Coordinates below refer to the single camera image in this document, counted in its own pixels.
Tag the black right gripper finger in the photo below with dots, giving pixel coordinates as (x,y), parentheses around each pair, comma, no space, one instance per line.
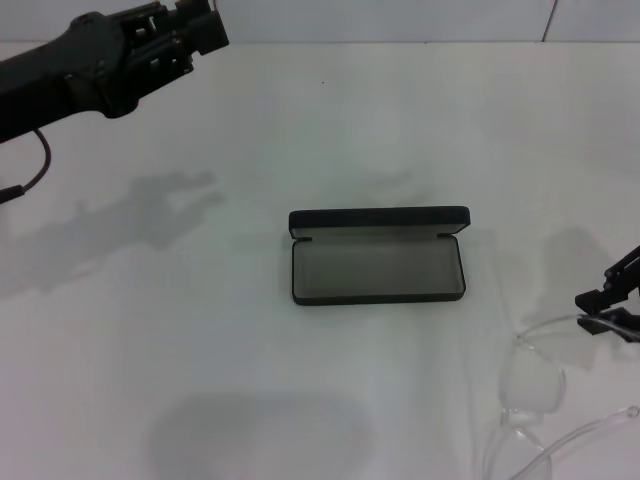
(615,295)
(620,325)

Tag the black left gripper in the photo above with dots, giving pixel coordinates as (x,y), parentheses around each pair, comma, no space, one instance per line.
(60,80)

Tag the clear white glasses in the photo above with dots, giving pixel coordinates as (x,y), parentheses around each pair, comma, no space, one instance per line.
(530,390)

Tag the black glasses case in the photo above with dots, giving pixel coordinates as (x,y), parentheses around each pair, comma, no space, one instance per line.
(375,270)

